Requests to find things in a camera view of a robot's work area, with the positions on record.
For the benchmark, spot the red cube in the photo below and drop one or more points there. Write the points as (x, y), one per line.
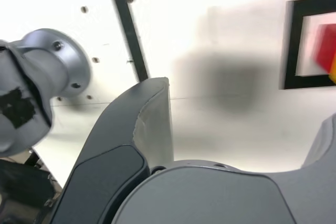
(325, 48)

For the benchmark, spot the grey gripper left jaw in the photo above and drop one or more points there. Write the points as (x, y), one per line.
(110, 142)

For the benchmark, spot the black tape square outline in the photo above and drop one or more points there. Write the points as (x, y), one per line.
(291, 51)

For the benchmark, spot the yellow cube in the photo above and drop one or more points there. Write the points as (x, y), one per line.
(334, 72)

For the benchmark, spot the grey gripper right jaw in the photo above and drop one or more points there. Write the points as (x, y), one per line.
(210, 197)

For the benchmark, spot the black tape strip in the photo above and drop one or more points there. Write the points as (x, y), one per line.
(130, 37)

